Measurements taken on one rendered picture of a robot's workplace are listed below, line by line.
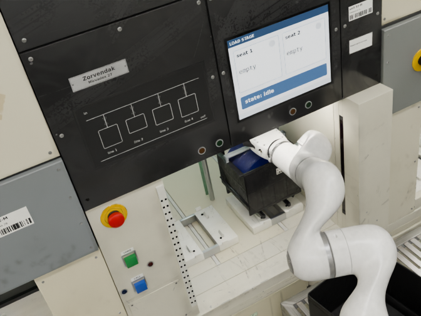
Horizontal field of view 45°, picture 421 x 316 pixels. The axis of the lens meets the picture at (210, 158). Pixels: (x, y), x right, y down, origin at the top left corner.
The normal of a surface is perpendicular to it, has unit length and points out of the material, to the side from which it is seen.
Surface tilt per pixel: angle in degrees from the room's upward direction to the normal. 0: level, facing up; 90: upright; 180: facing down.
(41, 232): 90
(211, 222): 0
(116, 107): 90
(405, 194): 90
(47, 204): 90
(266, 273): 0
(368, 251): 35
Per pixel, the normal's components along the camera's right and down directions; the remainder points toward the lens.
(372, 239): -0.09, -0.51
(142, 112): 0.44, 0.45
